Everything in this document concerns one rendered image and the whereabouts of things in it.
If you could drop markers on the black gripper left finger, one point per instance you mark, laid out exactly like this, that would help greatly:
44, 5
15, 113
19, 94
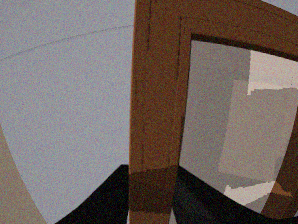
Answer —
108, 204

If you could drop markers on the grey wall panel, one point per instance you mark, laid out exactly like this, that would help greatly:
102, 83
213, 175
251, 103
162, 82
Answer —
65, 78

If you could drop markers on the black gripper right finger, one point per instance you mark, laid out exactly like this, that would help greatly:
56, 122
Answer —
196, 202

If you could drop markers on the brown wooden picture frame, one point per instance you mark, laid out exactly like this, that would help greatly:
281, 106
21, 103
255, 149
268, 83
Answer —
214, 90

